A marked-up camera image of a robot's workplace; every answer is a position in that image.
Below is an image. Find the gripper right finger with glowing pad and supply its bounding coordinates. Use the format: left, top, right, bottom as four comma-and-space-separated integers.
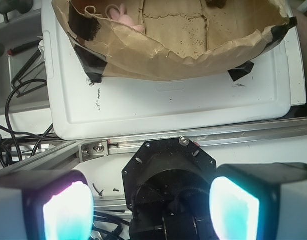
209, 162, 307, 240

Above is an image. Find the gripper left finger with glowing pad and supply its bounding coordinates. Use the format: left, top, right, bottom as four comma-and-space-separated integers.
0, 170, 94, 240

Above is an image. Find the black zip tie piece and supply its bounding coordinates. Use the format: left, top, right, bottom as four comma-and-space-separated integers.
92, 183, 104, 197

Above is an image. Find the white plastic bin lid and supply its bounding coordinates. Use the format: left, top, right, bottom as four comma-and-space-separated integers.
41, 0, 306, 140

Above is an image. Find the black tape piece lower right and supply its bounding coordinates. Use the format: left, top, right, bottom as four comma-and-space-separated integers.
228, 61, 255, 82

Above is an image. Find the black tape strip lower left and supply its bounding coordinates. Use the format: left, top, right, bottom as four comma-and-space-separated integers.
74, 45, 107, 83

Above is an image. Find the black tape strip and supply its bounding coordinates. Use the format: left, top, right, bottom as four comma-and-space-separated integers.
68, 1, 102, 42
261, 16, 298, 54
74, 45, 107, 83

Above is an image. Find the black red-tipped pen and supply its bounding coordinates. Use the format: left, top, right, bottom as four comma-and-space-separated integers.
7, 40, 41, 56

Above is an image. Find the black tape strip right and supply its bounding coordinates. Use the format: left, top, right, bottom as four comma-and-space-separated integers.
261, 16, 298, 54

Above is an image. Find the black tape strip upper left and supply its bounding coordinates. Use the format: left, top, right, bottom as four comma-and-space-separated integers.
68, 1, 102, 42

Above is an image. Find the brown paper bag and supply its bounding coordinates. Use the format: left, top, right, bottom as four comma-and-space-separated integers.
51, 0, 292, 81

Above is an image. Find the pink plush bunny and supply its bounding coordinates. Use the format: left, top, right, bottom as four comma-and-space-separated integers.
105, 3, 146, 34

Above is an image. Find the aluminium extrusion rail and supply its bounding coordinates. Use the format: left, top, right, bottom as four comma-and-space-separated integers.
0, 117, 307, 176

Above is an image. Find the metal corner bracket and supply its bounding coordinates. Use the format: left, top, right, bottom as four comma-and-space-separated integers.
77, 140, 109, 163

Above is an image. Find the black cable bundle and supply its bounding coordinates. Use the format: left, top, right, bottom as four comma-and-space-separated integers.
0, 46, 54, 173

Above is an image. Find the black octagonal mount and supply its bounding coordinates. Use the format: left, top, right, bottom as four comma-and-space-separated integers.
122, 137, 217, 240

